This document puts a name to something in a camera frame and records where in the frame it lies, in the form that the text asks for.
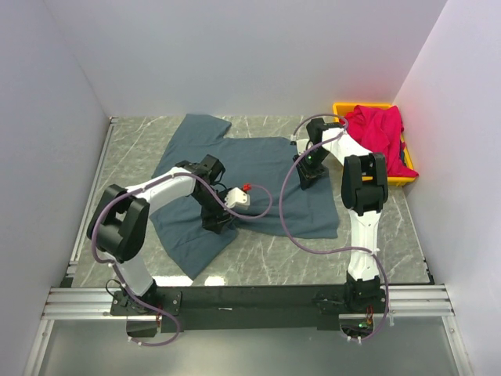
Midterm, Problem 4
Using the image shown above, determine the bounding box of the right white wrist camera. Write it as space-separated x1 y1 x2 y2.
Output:
290 135 310 156

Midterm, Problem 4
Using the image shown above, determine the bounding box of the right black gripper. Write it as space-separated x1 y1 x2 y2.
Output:
293 147 330 190

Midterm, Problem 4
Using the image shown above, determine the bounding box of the aluminium rail frame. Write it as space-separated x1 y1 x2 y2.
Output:
21 115 477 376

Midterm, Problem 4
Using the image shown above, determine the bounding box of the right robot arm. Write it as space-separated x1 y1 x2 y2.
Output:
291 114 388 313

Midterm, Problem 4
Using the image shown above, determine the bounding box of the black base beam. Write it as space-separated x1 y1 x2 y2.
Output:
109 284 389 334

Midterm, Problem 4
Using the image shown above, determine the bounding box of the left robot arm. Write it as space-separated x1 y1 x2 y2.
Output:
87 154 251 315

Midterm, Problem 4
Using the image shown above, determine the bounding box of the yellow plastic bin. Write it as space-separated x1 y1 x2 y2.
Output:
332 102 420 188

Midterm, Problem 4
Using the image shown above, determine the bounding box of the blue-grey t-shirt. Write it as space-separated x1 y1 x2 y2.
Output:
150 114 340 279

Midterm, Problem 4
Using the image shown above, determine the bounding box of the red t-shirt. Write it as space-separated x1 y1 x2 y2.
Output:
338 103 419 179

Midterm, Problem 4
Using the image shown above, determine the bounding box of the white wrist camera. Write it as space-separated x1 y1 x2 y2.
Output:
224 187 251 211
290 135 310 156

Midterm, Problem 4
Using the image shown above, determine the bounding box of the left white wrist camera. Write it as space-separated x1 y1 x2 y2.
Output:
224 187 251 211

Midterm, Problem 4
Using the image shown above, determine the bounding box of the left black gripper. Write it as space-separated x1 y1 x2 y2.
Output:
193 186 234 234

